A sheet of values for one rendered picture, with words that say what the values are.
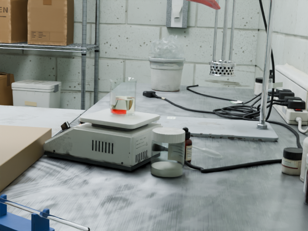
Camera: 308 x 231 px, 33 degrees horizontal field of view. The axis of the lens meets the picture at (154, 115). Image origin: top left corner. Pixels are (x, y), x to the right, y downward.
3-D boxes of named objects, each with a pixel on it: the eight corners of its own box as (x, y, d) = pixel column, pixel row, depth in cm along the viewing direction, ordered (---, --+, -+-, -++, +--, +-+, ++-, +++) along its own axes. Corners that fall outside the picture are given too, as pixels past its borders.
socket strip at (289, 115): (287, 124, 144) (288, 109, 143) (269, 102, 183) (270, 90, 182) (308, 125, 143) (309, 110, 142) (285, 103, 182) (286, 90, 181)
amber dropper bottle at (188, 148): (174, 162, 101) (176, 127, 100) (177, 158, 104) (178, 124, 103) (190, 164, 100) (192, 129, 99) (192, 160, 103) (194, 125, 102)
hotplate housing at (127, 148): (41, 156, 102) (41, 116, 100) (79, 143, 113) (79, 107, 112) (142, 175, 92) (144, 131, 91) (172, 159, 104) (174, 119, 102)
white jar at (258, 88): (273, 96, 199) (274, 79, 198) (263, 96, 195) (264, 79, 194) (261, 93, 204) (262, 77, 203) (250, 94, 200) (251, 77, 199)
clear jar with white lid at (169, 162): (163, 180, 90) (166, 135, 88) (143, 172, 94) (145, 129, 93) (190, 175, 93) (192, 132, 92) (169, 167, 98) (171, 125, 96)
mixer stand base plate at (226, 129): (152, 134, 125) (152, 129, 125) (159, 118, 144) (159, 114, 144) (278, 141, 123) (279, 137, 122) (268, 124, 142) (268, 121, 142)
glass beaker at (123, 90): (129, 121, 97) (131, 78, 95) (103, 118, 99) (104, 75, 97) (141, 116, 102) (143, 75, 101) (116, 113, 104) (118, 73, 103)
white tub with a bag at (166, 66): (154, 92, 194) (157, 35, 190) (142, 87, 207) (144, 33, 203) (189, 92, 199) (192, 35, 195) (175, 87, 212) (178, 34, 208)
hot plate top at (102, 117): (76, 121, 97) (76, 116, 97) (109, 112, 108) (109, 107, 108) (133, 129, 92) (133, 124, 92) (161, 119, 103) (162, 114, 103)
